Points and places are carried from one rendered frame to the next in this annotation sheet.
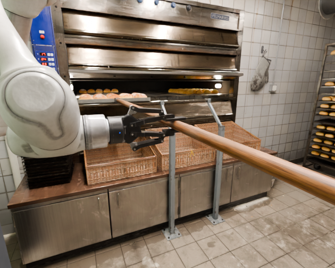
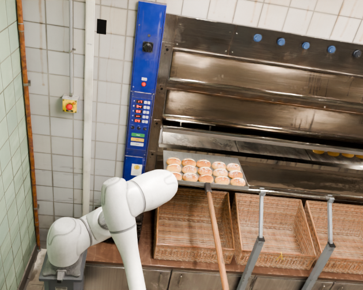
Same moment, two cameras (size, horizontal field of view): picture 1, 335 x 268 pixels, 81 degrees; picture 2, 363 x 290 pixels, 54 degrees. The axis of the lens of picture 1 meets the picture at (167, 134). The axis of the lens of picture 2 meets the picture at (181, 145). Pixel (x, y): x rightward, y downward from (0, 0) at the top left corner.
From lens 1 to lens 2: 1.27 m
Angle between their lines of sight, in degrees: 22
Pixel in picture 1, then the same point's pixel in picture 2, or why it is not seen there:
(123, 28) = (244, 77)
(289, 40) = not seen: outside the picture
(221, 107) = (359, 186)
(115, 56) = (223, 107)
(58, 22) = (165, 67)
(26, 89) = not seen: outside the picture
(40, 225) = (104, 279)
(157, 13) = (301, 59)
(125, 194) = (188, 277)
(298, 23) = not seen: outside the picture
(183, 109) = (297, 179)
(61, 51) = (159, 98)
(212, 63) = not seen: outside the picture
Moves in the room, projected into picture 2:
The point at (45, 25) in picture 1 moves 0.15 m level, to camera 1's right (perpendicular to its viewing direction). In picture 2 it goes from (150, 72) to (172, 79)
